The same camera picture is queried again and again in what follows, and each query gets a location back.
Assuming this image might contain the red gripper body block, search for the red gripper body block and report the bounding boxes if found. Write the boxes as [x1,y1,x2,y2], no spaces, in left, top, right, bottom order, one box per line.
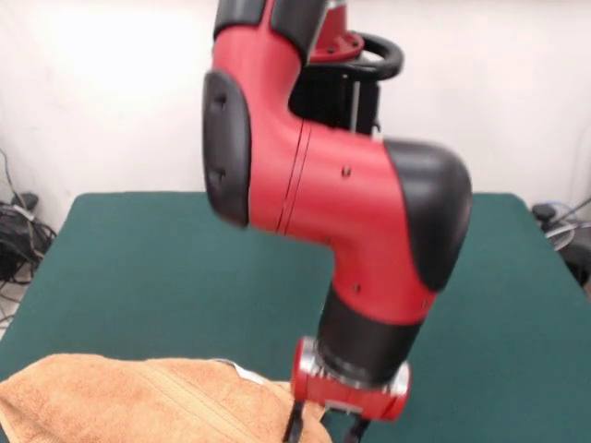
[291,362,412,424]

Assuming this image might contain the black robot pedestal with handle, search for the black robot pedestal with handle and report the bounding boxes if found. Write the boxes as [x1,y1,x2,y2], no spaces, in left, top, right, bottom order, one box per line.
[288,30,405,138]

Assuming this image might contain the black cable tangle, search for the black cable tangle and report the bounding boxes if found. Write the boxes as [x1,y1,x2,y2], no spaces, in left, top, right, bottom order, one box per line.
[0,147,58,324]

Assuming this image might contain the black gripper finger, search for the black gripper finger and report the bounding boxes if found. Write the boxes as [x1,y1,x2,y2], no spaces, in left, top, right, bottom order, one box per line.
[283,399,307,443]
[344,413,371,443]

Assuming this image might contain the orange-brown terry towel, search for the orange-brown terry towel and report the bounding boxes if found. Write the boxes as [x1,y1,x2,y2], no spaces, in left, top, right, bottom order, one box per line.
[0,353,332,443]

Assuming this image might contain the dark green table cloth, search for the dark green table cloth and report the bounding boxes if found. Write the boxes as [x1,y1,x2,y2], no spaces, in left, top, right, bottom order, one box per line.
[0,192,591,443]

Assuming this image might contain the blue grey cables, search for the blue grey cables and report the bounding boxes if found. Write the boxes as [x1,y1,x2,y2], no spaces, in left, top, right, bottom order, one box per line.
[539,196,591,228]

